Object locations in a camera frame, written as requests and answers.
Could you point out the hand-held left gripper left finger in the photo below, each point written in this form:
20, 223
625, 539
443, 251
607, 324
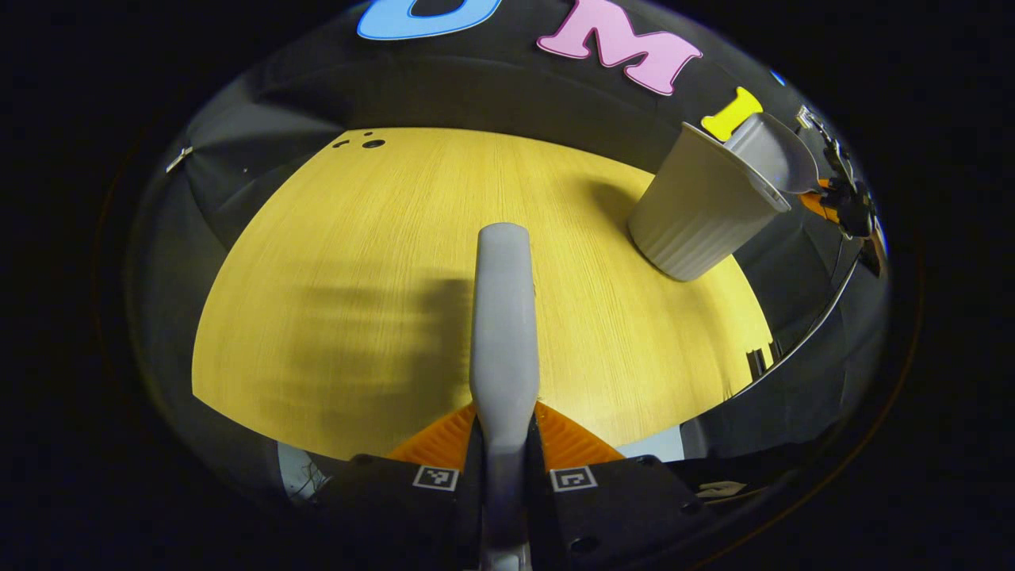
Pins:
396, 515

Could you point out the white garbage bin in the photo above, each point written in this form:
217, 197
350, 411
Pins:
698, 214

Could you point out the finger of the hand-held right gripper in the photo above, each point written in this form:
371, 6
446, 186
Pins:
817, 204

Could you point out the silver clip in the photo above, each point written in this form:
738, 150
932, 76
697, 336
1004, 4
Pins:
179, 159

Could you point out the wooden desktop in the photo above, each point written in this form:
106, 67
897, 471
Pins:
357, 238

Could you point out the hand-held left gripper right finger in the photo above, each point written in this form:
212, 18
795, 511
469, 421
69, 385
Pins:
626, 515

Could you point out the small grey broom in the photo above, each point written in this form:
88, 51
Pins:
505, 317

